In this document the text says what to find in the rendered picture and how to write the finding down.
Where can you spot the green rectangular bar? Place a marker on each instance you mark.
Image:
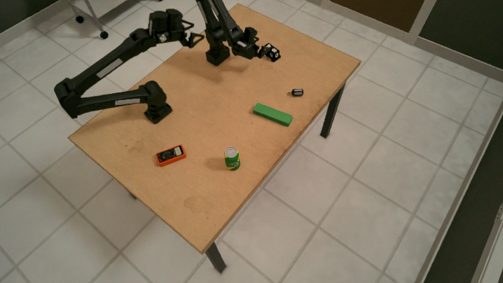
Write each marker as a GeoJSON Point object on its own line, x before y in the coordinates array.
{"type": "Point", "coordinates": [272, 114]}

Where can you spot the orange pocket multimeter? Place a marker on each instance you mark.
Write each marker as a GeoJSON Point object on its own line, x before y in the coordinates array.
{"type": "Point", "coordinates": [171, 155]}

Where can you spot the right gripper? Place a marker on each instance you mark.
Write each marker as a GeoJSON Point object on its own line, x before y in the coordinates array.
{"type": "Point", "coordinates": [183, 41]}

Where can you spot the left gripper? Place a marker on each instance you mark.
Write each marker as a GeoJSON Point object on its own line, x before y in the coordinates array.
{"type": "Point", "coordinates": [261, 51]}

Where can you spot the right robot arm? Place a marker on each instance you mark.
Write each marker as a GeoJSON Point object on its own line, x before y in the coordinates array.
{"type": "Point", "coordinates": [69, 92]}

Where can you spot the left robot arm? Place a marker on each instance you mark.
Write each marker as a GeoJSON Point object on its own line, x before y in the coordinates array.
{"type": "Point", "coordinates": [216, 32]}

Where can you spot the green drink can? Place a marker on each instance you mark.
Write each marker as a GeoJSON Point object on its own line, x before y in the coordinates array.
{"type": "Point", "coordinates": [232, 158]}

